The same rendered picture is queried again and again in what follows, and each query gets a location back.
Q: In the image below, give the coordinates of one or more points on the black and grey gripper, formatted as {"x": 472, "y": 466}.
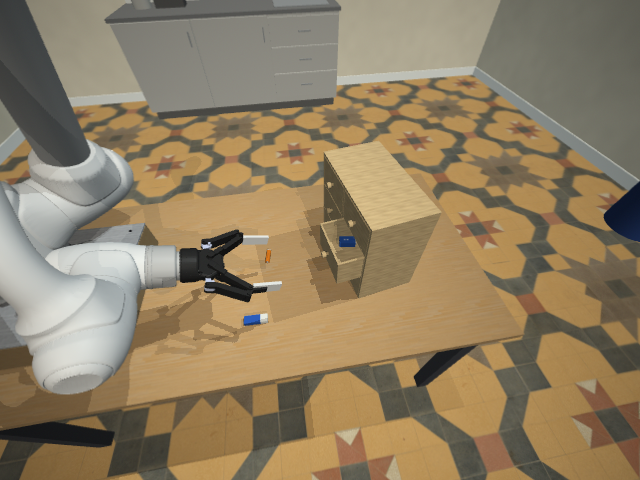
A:
{"x": 207, "y": 264}

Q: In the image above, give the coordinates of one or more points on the blue nine-volt battery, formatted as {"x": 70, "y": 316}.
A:
{"x": 347, "y": 241}

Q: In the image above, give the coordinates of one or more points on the blue and white eraser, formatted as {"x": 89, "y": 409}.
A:
{"x": 255, "y": 319}

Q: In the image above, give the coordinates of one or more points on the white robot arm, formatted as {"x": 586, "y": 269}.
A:
{"x": 78, "y": 328}

